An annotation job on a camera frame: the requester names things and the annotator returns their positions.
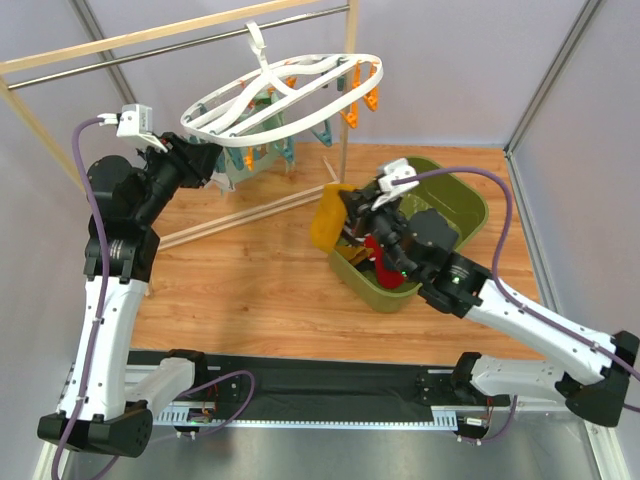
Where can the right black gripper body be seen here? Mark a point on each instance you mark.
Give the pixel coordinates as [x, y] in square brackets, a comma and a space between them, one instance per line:
[358, 213]

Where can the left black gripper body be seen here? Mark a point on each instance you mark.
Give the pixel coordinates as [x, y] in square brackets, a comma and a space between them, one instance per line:
[192, 161]

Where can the mustard yellow sock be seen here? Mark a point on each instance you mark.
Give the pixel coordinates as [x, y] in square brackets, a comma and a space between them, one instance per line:
[329, 217]
[354, 255]

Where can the white round clip hanger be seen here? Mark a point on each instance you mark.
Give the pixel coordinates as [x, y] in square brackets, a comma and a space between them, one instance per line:
[231, 114]

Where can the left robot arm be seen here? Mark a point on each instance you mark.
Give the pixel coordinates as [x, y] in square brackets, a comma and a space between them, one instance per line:
[119, 257]

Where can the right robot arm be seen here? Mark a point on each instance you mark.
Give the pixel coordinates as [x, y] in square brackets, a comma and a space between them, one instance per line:
[585, 370]

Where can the white sock black stripes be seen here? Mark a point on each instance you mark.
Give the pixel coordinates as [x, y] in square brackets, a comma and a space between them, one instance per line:
[222, 182]

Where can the olive green plastic basket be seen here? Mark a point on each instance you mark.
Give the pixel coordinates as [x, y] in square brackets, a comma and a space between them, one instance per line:
[442, 214]

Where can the mint green cartoon sock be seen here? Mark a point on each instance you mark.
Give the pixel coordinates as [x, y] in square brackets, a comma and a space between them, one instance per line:
[283, 148]

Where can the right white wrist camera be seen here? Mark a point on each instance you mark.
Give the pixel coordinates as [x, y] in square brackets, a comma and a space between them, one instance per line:
[395, 178]

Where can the wooden drying rack frame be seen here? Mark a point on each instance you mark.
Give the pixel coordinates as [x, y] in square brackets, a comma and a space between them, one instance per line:
[99, 45]

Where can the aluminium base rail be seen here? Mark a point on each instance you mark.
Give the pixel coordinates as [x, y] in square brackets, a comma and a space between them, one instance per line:
[140, 392]

